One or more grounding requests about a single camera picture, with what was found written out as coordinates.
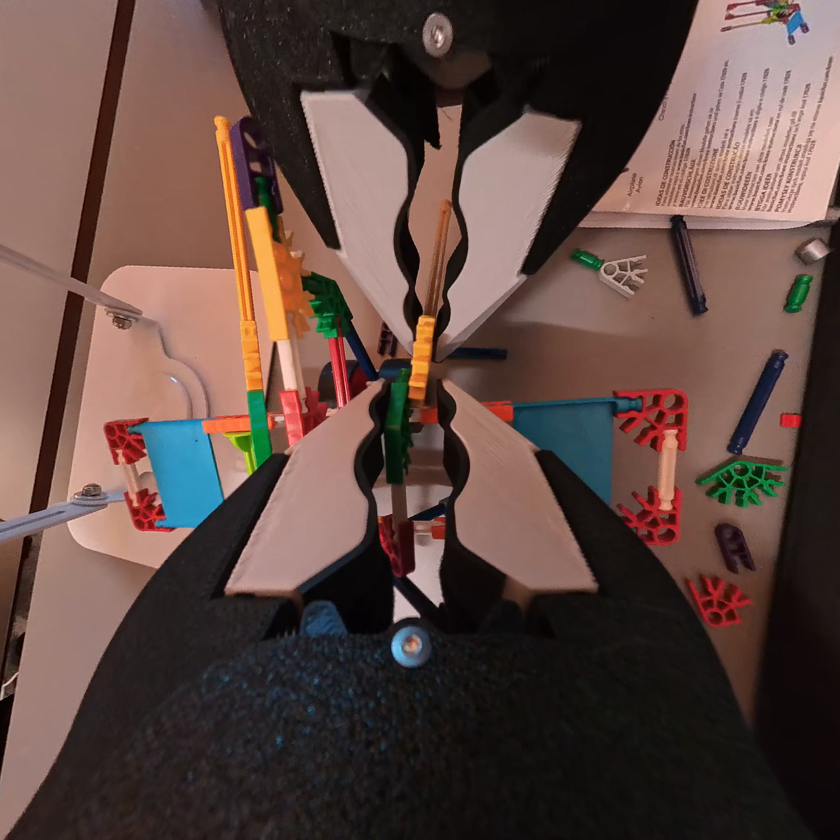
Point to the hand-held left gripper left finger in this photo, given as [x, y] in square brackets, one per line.
[308, 518]

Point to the yellow rod with yellow connector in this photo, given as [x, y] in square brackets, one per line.
[423, 367]

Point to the purple clip connector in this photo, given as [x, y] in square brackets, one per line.
[384, 341]
[735, 546]

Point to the tan connector with green rod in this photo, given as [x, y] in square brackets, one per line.
[623, 274]

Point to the green short rod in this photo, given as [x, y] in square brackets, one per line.
[797, 293]

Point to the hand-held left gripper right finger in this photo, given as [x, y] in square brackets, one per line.
[518, 518]

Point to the dark blue rod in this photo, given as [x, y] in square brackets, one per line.
[689, 269]
[758, 400]

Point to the colourful toy rod airplane model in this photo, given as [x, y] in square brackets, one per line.
[177, 466]

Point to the white instruction booklet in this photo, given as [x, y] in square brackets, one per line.
[754, 131]

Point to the white stand with wooden board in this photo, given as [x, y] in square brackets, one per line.
[184, 308]

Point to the black perforated armrest pad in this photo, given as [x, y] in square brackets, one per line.
[820, 525]

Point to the red fan connector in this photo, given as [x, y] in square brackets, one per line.
[715, 600]

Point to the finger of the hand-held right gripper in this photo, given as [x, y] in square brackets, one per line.
[361, 184]
[518, 197]

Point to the silver spacer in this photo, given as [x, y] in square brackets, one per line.
[814, 249]

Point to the small red piece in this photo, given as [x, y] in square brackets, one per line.
[791, 420]

